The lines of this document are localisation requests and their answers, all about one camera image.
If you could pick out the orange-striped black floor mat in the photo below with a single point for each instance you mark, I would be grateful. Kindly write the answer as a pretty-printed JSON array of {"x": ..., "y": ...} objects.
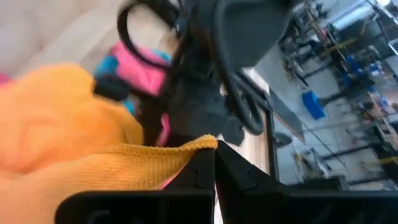
[{"x": 289, "y": 119}]

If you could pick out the blue storage bin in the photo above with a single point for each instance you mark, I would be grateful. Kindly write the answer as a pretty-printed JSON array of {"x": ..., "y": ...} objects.
[{"x": 312, "y": 105}]

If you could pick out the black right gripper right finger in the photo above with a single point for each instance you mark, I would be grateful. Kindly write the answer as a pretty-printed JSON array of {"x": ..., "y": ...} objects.
[{"x": 236, "y": 177}]

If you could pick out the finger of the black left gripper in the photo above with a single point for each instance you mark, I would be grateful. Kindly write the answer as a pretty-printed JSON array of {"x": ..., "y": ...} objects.
[
  {"x": 152, "y": 124},
  {"x": 112, "y": 88}
]

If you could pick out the blue microfiber towel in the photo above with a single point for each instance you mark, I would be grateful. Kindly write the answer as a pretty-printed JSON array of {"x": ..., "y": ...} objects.
[{"x": 105, "y": 67}]

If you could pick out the pink microfiber towel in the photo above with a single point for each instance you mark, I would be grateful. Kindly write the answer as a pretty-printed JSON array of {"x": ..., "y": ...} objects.
[{"x": 140, "y": 74}]

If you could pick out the orange microfiber towel with label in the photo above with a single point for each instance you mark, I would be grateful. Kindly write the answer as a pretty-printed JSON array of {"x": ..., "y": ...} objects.
[{"x": 62, "y": 140}]

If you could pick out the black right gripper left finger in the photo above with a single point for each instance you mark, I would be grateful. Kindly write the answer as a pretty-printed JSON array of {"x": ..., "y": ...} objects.
[{"x": 199, "y": 177}]

